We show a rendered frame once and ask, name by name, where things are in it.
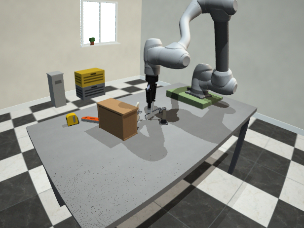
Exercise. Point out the orange spirit level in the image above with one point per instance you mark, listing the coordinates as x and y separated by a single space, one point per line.
90 119

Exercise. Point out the yellow tape measure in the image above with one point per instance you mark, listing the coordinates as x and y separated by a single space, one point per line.
72 119

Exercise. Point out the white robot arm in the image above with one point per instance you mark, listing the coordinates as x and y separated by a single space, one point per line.
174 56

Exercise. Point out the brown wooden cabinet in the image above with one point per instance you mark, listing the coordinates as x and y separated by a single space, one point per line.
118 118

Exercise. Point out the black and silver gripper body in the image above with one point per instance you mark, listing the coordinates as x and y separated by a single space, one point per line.
151 80

